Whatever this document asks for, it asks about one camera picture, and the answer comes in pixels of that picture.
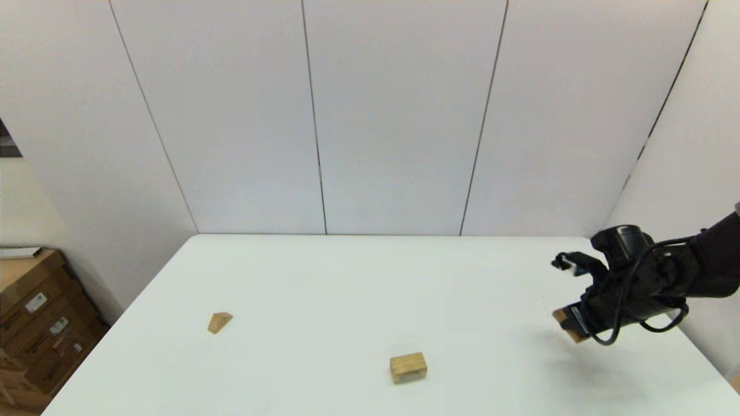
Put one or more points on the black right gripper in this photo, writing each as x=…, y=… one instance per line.
x=630, y=289

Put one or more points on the rectangular wooden building block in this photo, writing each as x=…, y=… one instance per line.
x=559, y=316

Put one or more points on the arched wooden building block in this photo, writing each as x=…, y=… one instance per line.
x=408, y=364

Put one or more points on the triangular wooden building block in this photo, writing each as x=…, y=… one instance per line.
x=219, y=322

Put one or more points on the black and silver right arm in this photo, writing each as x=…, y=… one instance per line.
x=717, y=260

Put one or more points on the brown cardboard box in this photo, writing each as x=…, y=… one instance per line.
x=58, y=352
x=17, y=387
x=29, y=277

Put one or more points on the flat white board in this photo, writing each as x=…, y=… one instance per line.
x=17, y=252

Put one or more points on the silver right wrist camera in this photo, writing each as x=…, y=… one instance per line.
x=569, y=264

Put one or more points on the dark wall window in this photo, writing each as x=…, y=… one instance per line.
x=7, y=144

